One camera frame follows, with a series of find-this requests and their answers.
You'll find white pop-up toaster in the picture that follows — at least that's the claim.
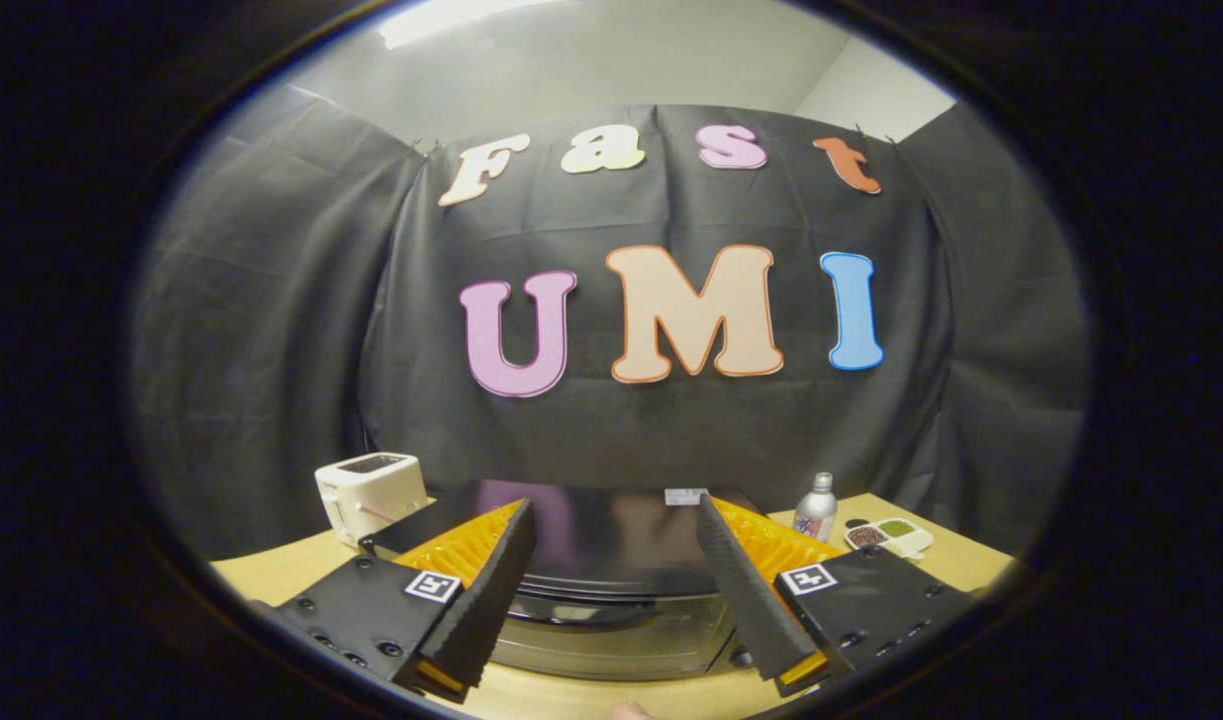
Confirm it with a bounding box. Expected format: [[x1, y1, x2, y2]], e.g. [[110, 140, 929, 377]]
[[314, 452, 429, 548]]

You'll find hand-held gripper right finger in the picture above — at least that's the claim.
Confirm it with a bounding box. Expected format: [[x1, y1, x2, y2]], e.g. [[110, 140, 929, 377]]
[[693, 492, 984, 699]]

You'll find white divided condiment dish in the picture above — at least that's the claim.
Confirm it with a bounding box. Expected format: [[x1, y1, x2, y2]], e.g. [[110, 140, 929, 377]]
[[844, 517, 935, 559]]

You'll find black toaster oven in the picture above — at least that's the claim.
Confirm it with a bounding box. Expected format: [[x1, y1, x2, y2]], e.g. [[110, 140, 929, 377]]
[[359, 479, 772, 683]]

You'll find silver metal bottle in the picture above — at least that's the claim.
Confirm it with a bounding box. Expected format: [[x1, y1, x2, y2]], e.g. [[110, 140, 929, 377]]
[[792, 472, 839, 544]]

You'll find black backdrop cloth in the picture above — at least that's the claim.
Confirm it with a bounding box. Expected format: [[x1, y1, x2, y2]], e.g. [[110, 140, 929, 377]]
[[131, 84, 1090, 561]]

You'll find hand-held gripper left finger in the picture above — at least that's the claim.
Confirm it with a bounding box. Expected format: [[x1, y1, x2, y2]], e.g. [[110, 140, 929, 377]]
[[254, 498, 538, 704]]

